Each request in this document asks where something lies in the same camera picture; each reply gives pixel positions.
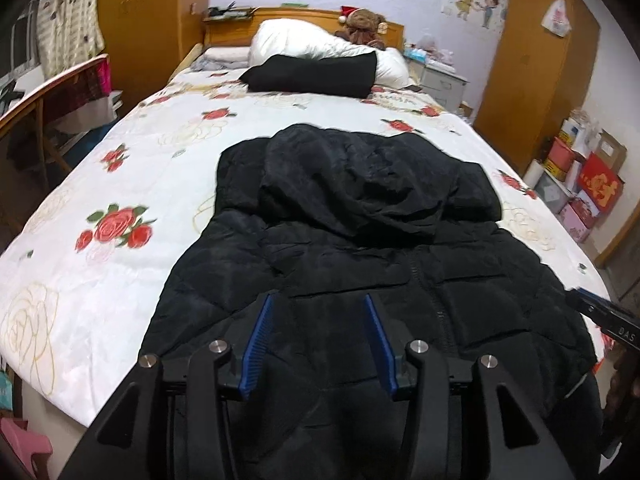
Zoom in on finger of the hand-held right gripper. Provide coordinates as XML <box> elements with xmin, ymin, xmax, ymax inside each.
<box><xmin>565</xmin><ymin>287</ymin><xmax>620</xmax><ymax>327</ymax></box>

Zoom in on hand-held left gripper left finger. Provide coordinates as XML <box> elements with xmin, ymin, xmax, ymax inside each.
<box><xmin>75</xmin><ymin>292</ymin><xmax>277</xmax><ymax>480</ymax></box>

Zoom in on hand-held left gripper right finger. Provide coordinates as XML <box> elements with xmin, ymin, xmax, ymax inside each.
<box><xmin>363</xmin><ymin>292</ymin><xmax>571</xmax><ymax>480</ymax></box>

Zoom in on black puffer jacket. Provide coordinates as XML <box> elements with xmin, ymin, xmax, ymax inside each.
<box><xmin>137</xmin><ymin>124</ymin><xmax>606</xmax><ymax>480</ymax></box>

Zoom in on stack of cardboard boxes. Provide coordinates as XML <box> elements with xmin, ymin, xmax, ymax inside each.
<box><xmin>537</xmin><ymin>107</ymin><xmax>628</xmax><ymax>246</ymax></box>

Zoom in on white roll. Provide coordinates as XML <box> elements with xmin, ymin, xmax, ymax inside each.
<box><xmin>522</xmin><ymin>159</ymin><xmax>546</xmax><ymax>191</ymax></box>

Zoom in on bed with floral blanket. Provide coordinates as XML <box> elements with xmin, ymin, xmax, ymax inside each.
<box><xmin>0</xmin><ymin>60</ymin><xmax>613</xmax><ymax>426</ymax></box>

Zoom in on wooden wardrobe with hanging bag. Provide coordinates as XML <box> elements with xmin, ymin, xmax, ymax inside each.
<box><xmin>472</xmin><ymin>0</ymin><xmax>601</xmax><ymax>171</ymax></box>

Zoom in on pink plastic stool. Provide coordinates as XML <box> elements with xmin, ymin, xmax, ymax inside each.
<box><xmin>0</xmin><ymin>417</ymin><xmax>53</xmax><ymax>480</ymax></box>

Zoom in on grey nightstand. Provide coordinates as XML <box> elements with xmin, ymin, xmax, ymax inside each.
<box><xmin>412</xmin><ymin>57</ymin><xmax>471</xmax><ymax>111</ymax></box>

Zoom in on black folded cloth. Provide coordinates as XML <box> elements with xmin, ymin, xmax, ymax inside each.
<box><xmin>239</xmin><ymin>52</ymin><xmax>378</xmax><ymax>100</ymax></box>

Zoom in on grey cloth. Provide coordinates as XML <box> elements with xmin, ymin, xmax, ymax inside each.
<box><xmin>190</xmin><ymin>57</ymin><xmax>251</xmax><ymax>73</ymax></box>

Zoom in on white plastic bag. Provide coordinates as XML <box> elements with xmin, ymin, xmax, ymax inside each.
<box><xmin>541</xmin><ymin>0</ymin><xmax>572</xmax><ymax>38</ymax></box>

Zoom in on wooden chair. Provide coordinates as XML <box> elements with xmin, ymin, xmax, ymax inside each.
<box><xmin>0</xmin><ymin>54</ymin><xmax>118</xmax><ymax>241</ymax></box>

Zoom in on clutter of bags and tissues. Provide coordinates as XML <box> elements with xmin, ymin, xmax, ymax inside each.
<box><xmin>404</xmin><ymin>34</ymin><xmax>456</xmax><ymax>68</ymax></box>

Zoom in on white pillow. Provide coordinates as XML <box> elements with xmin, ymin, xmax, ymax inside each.
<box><xmin>248</xmin><ymin>18</ymin><xmax>411</xmax><ymax>88</ymax></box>

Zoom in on wooden headboard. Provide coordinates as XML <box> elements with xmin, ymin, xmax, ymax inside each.
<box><xmin>202</xmin><ymin>6</ymin><xmax>406</xmax><ymax>61</ymax></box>

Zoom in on brown teddy bear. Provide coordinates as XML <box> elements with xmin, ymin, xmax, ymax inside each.
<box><xmin>334</xmin><ymin>7</ymin><xmax>388</xmax><ymax>51</ymax></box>

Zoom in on dark items on headboard shelf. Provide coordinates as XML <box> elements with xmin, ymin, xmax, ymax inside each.
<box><xmin>202</xmin><ymin>2</ymin><xmax>258</xmax><ymax>18</ymax></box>

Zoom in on wooden wardrobe beside curtain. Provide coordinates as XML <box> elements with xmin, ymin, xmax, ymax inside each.
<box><xmin>97</xmin><ymin>0</ymin><xmax>213</xmax><ymax>106</ymax></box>

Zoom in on patterned curtain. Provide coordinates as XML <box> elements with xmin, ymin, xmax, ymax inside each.
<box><xmin>37</xmin><ymin>0</ymin><xmax>106</xmax><ymax>81</ymax></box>

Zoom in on window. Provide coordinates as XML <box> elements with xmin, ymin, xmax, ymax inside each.
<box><xmin>0</xmin><ymin>0</ymin><xmax>51</xmax><ymax>101</ymax></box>

